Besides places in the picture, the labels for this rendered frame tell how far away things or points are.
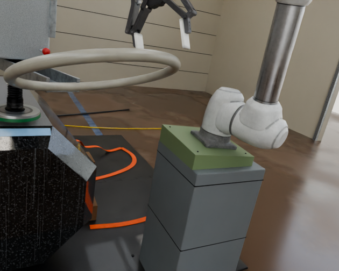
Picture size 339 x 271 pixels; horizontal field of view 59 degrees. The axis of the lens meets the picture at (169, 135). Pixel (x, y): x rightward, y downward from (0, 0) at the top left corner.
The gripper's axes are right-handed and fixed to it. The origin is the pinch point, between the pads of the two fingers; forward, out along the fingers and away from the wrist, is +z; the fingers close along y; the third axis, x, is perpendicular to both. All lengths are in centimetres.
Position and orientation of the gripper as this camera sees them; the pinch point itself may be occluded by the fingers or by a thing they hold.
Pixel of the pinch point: (162, 50)
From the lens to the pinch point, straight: 79.7
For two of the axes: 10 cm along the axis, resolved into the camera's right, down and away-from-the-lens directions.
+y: -8.6, 0.7, 5.0
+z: 1.2, 9.9, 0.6
